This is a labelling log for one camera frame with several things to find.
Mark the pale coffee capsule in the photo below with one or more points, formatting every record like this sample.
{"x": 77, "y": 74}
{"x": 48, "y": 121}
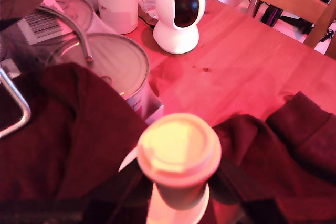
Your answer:
{"x": 178, "y": 142}

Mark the dark red blanket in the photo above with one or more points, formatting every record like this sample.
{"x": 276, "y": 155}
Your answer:
{"x": 65, "y": 129}

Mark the tin can with script label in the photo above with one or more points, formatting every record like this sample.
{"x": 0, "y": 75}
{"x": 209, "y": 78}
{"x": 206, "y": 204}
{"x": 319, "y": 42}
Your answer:
{"x": 118, "y": 64}

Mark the box with barcode label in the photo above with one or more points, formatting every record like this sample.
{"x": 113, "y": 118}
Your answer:
{"x": 42, "y": 26}

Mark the white insulated bottle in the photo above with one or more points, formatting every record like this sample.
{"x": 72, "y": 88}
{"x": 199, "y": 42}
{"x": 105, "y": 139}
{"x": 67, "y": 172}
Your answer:
{"x": 118, "y": 1}

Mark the plain tin can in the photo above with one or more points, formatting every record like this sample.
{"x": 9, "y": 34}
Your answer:
{"x": 71, "y": 9}

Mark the small white round camera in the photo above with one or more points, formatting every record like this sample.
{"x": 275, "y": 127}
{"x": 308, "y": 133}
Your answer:
{"x": 176, "y": 35}

